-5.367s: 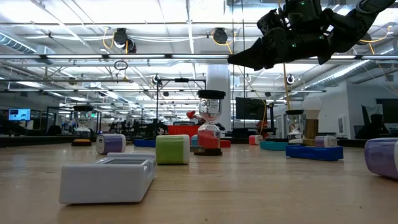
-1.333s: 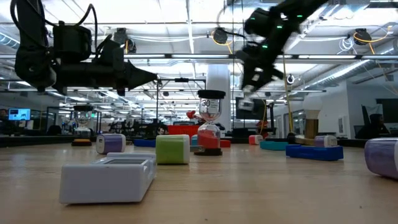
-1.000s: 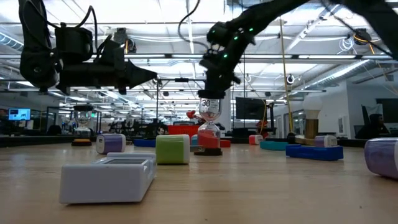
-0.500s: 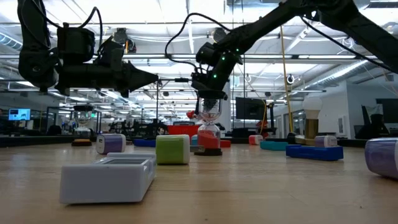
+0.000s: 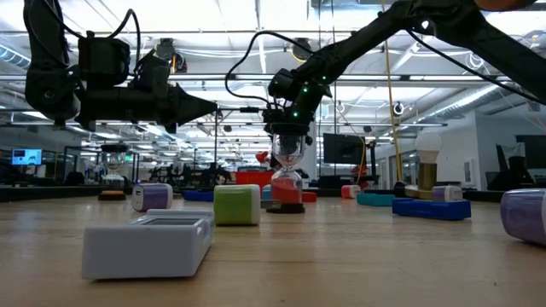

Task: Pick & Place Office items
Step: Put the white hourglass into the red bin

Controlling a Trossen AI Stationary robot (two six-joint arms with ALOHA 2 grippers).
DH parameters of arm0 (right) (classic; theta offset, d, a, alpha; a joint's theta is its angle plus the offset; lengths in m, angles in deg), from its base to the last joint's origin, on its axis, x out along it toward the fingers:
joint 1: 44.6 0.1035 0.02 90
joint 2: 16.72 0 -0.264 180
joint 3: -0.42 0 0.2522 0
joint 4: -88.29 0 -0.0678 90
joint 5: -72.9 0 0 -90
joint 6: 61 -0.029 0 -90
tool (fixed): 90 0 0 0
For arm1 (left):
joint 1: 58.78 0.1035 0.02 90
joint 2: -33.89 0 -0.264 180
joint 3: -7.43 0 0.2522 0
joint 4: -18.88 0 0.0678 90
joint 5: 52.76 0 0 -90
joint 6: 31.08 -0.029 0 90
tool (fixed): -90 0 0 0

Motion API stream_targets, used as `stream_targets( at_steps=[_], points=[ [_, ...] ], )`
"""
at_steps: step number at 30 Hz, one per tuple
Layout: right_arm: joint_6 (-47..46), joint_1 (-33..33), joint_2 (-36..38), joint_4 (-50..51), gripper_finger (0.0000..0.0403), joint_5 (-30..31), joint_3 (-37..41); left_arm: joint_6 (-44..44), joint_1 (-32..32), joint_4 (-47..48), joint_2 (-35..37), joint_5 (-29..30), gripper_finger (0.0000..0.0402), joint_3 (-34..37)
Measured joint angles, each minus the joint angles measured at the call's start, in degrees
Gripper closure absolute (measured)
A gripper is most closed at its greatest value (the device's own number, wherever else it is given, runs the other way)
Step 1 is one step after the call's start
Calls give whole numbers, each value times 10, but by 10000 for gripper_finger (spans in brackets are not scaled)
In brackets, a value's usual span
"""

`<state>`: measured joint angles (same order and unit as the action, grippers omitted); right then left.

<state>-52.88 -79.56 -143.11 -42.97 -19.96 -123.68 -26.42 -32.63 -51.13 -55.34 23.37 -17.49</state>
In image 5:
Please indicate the red plastic basket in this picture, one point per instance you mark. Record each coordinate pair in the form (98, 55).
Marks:
(249, 177)

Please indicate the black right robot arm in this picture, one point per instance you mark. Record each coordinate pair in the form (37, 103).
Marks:
(469, 30)

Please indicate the brass lamp with white bulb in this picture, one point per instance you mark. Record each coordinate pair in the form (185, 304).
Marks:
(426, 177)

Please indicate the white wall picture frame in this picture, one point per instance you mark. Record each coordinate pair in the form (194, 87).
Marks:
(468, 171)

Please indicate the green white USB charger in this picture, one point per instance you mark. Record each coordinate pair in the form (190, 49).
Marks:
(234, 204)

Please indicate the orange sand hourglass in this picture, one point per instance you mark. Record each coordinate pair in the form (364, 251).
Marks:
(113, 170)

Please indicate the red sand hourglass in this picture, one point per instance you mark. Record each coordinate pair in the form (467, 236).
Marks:
(286, 189)

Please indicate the red round object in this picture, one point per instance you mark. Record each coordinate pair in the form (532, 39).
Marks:
(262, 157)

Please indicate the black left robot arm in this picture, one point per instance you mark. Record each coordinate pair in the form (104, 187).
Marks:
(47, 85)

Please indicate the white label card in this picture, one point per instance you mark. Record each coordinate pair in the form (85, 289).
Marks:
(145, 251)

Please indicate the black metal stand frame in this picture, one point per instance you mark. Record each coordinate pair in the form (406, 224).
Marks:
(249, 109)

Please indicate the purple white USB charger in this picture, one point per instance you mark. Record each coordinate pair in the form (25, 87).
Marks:
(526, 215)
(445, 193)
(153, 197)

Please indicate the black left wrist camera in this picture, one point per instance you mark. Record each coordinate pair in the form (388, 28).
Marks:
(104, 59)

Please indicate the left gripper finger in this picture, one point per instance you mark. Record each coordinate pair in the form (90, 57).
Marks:
(192, 104)
(194, 120)

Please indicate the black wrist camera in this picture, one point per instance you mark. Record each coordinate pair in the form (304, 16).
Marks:
(104, 59)
(281, 85)

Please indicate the white building column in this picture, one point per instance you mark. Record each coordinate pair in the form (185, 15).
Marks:
(313, 162)

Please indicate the dark desk monitor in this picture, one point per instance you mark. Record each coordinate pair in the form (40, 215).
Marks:
(533, 151)

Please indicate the light blue USB charger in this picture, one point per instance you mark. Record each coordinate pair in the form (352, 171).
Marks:
(266, 192)

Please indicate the long ceiling light strip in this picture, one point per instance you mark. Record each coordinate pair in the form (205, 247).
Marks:
(205, 77)

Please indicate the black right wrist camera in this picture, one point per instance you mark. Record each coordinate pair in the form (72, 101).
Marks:
(281, 85)

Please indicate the pink white USB charger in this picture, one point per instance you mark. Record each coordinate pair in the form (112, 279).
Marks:
(350, 191)

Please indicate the thin black pole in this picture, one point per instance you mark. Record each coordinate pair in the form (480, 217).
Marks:
(319, 158)
(334, 128)

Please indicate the teal digital clock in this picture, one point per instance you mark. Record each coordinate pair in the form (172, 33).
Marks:
(375, 199)

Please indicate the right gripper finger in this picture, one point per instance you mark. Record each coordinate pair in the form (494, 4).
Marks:
(308, 140)

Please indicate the black wall monitor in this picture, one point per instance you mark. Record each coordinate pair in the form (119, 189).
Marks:
(343, 149)

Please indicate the person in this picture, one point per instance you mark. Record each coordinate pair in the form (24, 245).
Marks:
(518, 175)

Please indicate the monitor with blue screen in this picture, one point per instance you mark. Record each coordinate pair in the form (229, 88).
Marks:
(26, 156)

